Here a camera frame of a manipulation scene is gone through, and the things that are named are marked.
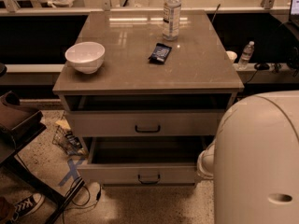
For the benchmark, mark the grey drawer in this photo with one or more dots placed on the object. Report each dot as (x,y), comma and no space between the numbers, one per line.
(143,123)
(126,161)

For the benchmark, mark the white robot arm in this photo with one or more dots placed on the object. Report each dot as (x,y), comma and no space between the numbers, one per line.
(254,161)

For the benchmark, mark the grey drawer cabinet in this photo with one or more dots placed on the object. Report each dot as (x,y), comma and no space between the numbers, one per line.
(197,74)

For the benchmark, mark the white paper cup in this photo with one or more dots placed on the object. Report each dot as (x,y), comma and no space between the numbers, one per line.
(231,55)

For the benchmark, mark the black computer mouse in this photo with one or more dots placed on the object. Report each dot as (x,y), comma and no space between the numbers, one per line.
(261,66)

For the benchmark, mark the small water bottle on ledge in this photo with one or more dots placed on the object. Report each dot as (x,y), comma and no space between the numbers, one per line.
(246,55)

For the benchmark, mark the dark blue snack packet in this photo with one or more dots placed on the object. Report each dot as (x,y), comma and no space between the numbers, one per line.
(160,53)

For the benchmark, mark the white bowl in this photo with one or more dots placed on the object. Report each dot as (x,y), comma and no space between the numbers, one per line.
(86,57)

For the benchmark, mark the clear water bottle on cabinet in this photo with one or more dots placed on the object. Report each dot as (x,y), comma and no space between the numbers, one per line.
(171,18)

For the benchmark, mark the black and white sneaker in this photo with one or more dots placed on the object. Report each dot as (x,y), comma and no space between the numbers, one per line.
(26,207)

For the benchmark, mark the wire basket with snacks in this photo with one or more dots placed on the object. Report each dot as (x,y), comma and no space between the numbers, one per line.
(67,142)

